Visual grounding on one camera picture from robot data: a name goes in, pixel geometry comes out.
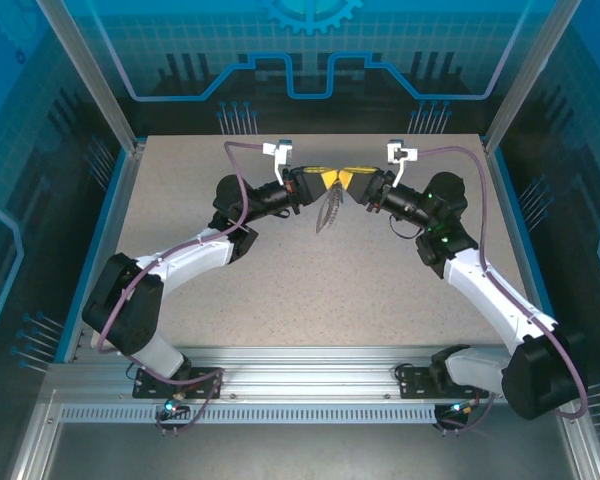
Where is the dark teal keyring with clips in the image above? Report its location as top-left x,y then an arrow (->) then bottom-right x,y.
313,182 -> 347,235

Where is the blue table edge trim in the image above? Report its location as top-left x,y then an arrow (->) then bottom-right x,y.
54,134 -> 149,364

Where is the grey metal sheet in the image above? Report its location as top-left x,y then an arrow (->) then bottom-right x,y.
44,422 -> 581,480

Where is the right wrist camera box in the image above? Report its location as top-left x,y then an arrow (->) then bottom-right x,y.
385,139 -> 420,185

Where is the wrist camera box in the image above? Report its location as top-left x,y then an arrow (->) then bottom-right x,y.
262,139 -> 296,186
385,139 -> 420,185

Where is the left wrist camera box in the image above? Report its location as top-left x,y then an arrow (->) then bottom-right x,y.
262,139 -> 296,186

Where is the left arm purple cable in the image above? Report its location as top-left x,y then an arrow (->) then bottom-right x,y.
97,141 -> 281,437

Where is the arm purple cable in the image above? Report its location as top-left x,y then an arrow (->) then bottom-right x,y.
417,144 -> 590,435
97,141 -> 281,437

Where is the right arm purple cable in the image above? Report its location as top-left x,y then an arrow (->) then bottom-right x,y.
417,144 -> 590,435

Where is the aluminium side rail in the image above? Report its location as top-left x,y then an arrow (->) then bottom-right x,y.
62,142 -> 146,364
482,139 -> 556,361

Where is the wide aluminium extrusion rail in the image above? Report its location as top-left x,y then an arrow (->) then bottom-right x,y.
47,344 -> 579,401

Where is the aluminium frame post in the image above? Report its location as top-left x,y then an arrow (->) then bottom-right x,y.
481,0 -> 586,156
33,0 -> 146,154

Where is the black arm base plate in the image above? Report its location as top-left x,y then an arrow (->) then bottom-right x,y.
132,366 -> 225,400
398,366 -> 490,400

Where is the slotted metal cable duct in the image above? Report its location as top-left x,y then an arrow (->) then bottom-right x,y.
58,404 -> 440,425

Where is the cable connector with light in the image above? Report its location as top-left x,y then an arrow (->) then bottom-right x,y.
154,397 -> 191,421
437,399 -> 481,421

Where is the aluminium frame bar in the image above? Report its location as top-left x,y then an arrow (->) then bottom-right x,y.
7,389 -> 64,480
559,389 -> 600,480

